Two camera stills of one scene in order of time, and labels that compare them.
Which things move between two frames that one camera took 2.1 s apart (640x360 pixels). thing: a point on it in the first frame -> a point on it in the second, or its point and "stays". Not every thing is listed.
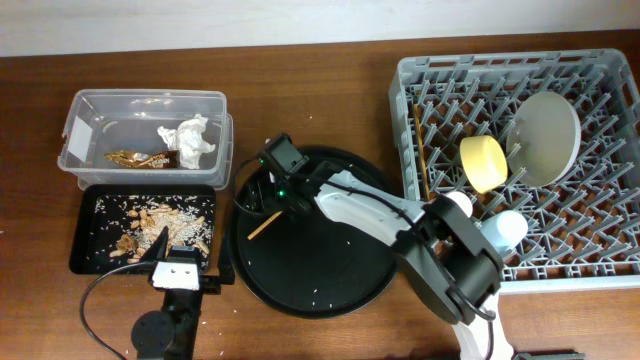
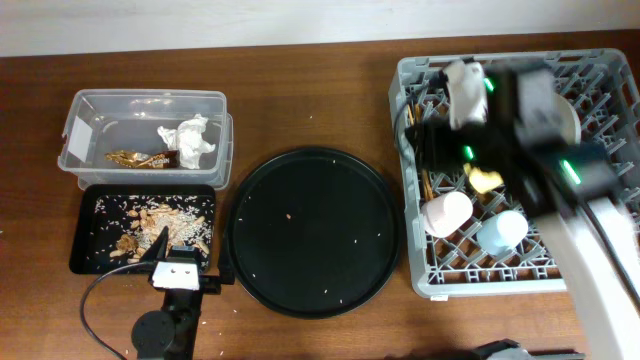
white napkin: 188,138 stays
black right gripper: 262,195 -> 433,149
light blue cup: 506,229 stays
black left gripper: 226,272 stays
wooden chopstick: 263,225 -> 418,113
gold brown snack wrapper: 154,160 stays
